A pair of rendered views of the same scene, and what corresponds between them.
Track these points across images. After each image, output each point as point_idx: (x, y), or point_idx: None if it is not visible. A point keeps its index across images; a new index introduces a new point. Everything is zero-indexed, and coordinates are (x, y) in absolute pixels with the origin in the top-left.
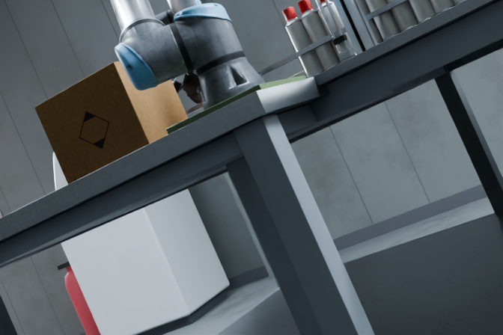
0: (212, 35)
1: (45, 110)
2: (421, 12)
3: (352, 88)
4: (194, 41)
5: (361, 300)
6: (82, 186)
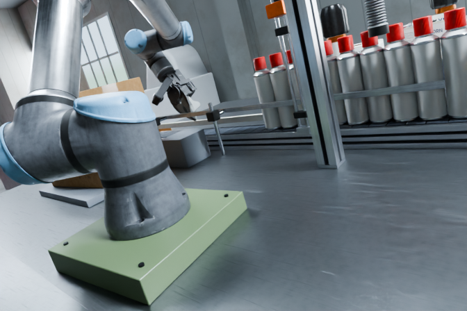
0: (112, 147)
1: None
2: (402, 110)
3: None
4: (88, 151)
5: None
6: None
